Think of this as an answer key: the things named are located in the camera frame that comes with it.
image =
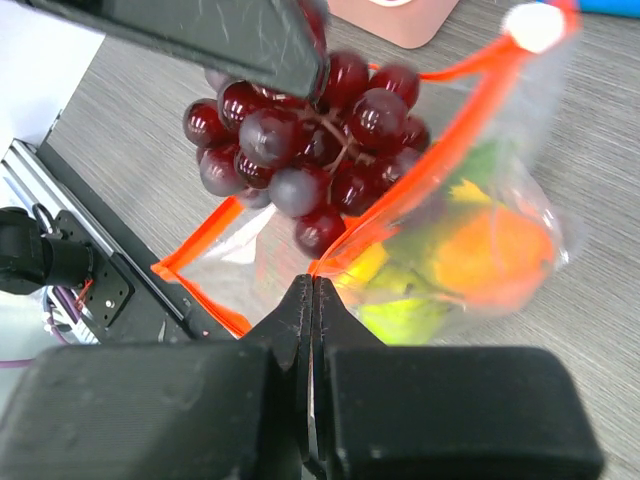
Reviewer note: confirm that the pink divided tray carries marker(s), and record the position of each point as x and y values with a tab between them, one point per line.
409	24

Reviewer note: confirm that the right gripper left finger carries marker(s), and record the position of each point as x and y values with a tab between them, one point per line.
195	410

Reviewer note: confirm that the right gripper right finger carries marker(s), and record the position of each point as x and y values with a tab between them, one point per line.
435	412

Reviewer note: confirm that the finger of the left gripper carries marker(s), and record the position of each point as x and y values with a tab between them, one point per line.
276	44

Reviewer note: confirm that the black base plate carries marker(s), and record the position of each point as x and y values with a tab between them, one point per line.
151	309

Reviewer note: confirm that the green pear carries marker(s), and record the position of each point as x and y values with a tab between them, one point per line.
399	307

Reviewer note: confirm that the clear zip top bag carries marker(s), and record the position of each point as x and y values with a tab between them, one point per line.
410	191

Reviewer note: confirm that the purple grape bunch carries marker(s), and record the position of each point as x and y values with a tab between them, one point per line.
320	162

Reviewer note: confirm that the blue folded cloth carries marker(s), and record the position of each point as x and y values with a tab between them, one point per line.
619	8

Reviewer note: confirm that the yellow banana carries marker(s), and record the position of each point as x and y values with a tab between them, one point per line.
369	263

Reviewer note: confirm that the green orange mango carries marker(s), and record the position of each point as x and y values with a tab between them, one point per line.
491	257

